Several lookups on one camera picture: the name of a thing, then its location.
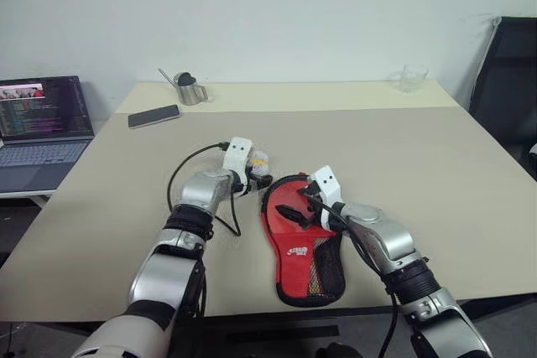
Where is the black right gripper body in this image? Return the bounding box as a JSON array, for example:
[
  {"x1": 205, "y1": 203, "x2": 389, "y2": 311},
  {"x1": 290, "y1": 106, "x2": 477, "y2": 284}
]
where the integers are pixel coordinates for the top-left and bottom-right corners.
[{"x1": 303, "y1": 180, "x2": 333, "y2": 231}]

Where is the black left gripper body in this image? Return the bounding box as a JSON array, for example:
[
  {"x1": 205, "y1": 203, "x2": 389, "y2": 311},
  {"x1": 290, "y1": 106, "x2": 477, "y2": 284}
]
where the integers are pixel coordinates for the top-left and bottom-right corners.
[{"x1": 242, "y1": 164, "x2": 264, "y2": 197}]

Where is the black red paddle case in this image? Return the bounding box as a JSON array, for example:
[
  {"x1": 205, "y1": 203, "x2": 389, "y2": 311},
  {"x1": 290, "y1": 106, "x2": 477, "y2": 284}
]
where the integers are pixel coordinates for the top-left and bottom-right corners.
[{"x1": 260, "y1": 171, "x2": 347, "y2": 309}]

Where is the steel watering can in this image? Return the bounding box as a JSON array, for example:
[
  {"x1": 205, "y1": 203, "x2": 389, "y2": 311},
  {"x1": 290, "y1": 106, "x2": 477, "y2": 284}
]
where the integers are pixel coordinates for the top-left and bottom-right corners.
[{"x1": 157, "y1": 67, "x2": 209, "y2": 106}]

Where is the black smartphone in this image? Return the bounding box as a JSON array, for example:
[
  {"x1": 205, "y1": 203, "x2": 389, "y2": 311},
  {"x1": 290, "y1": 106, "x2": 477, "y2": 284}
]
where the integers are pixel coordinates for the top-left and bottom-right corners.
[{"x1": 127, "y1": 104, "x2": 182, "y2": 131}]

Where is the clear glass cup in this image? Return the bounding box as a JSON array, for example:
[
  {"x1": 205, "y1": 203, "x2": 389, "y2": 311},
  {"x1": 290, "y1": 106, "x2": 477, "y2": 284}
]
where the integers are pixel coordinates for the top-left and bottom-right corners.
[{"x1": 387, "y1": 64, "x2": 430, "y2": 95}]

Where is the open grey laptop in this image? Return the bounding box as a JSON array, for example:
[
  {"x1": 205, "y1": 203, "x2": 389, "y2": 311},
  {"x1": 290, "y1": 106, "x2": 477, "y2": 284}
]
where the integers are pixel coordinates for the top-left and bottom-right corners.
[{"x1": 0, "y1": 75, "x2": 96, "y2": 198}]

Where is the black chair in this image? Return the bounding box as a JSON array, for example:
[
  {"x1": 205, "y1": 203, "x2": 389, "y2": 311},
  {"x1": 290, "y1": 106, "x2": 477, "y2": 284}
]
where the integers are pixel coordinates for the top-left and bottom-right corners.
[{"x1": 467, "y1": 15, "x2": 537, "y2": 175}]

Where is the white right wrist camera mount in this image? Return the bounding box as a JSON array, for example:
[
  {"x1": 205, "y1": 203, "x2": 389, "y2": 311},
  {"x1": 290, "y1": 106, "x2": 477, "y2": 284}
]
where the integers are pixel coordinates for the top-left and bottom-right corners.
[{"x1": 313, "y1": 165, "x2": 346, "y2": 232}]

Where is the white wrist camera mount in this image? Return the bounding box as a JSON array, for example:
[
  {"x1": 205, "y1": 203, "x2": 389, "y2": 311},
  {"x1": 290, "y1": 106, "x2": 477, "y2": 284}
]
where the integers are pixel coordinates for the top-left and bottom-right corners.
[
  {"x1": 313, "y1": 165, "x2": 346, "y2": 232},
  {"x1": 221, "y1": 136, "x2": 256, "y2": 200}
]

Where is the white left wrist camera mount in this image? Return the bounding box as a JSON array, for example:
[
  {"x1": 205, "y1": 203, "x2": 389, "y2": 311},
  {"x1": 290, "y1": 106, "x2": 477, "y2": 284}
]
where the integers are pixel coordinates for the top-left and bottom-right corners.
[{"x1": 221, "y1": 136, "x2": 256, "y2": 200}]

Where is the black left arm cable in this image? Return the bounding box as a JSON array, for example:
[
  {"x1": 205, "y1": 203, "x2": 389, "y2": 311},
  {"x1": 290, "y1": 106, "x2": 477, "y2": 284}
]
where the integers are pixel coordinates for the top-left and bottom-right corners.
[{"x1": 166, "y1": 142, "x2": 242, "y2": 238}]

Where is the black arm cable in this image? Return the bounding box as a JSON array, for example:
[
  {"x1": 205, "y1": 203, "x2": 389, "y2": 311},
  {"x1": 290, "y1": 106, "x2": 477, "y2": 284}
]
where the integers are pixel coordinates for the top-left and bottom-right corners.
[
  {"x1": 309, "y1": 193, "x2": 400, "y2": 358},
  {"x1": 166, "y1": 142, "x2": 242, "y2": 238}
]

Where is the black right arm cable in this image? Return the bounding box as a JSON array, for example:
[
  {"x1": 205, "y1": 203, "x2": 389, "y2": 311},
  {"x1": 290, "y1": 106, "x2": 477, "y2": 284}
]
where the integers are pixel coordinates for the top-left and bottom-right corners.
[{"x1": 309, "y1": 193, "x2": 400, "y2": 358}]

